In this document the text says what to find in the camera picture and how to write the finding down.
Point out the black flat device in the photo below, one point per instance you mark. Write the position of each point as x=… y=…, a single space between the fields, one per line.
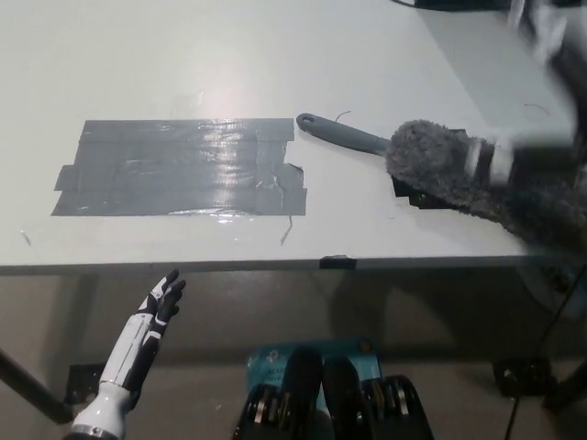
x=458 y=3

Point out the black floor base plate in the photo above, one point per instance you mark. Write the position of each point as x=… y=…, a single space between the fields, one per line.
x=523 y=378
x=82 y=380

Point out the black metal table leg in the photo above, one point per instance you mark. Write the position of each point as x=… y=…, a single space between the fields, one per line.
x=32 y=389

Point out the black tape marked patch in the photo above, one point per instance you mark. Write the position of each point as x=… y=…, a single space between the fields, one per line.
x=415 y=197

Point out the grey duct tape patch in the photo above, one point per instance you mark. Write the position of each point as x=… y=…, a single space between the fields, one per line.
x=183 y=172

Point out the robot right hand white black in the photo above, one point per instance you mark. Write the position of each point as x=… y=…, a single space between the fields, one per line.
x=497 y=160

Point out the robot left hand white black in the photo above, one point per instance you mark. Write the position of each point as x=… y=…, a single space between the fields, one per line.
x=137 y=334

